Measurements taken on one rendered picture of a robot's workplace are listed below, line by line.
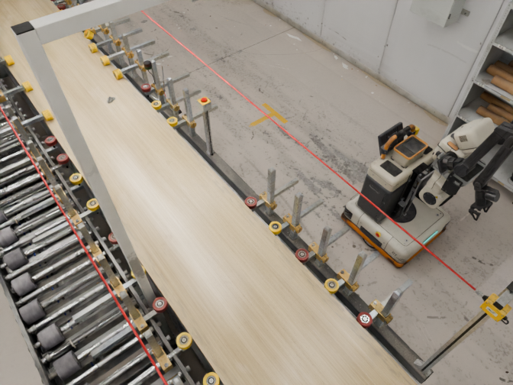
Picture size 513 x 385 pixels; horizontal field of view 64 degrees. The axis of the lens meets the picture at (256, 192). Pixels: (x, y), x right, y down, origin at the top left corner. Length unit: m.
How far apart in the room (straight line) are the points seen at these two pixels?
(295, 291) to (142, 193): 1.20
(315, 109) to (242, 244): 2.60
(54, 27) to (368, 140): 3.66
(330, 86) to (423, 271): 2.49
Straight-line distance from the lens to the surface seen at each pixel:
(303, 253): 2.47
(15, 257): 2.90
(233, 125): 4.52
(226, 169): 3.14
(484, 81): 4.11
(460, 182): 2.91
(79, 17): 1.32
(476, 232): 4.11
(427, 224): 3.60
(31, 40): 1.30
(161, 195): 2.78
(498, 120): 4.30
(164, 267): 2.47
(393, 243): 3.42
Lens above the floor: 3.03
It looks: 51 degrees down
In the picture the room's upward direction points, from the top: straight up
